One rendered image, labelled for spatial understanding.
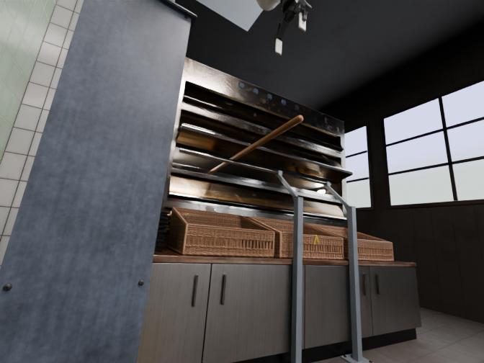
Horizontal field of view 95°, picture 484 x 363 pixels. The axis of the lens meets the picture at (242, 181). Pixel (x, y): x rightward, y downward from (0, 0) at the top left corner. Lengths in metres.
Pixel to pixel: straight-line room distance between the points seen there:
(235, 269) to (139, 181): 0.88
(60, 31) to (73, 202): 1.78
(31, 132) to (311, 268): 1.86
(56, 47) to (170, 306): 1.74
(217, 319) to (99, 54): 1.12
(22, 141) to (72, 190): 1.37
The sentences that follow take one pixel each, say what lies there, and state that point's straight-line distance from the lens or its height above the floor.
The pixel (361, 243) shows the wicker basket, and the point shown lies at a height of 0.71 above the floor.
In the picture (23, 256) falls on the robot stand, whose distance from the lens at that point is 0.46.
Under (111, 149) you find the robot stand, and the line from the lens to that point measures 0.47.
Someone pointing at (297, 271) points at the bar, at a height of 0.52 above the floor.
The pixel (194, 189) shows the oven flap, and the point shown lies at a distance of 1.73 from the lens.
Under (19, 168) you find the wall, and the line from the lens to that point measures 1.78.
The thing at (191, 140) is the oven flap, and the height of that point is 1.37.
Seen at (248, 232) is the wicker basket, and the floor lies 0.72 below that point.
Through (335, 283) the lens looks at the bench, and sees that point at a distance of 1.70.
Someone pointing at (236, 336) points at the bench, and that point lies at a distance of 1.34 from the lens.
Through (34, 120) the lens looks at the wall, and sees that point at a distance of 1.85.
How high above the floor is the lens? 0.69
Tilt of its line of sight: 14 degrees up
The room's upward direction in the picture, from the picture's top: 4 degrees clockwise
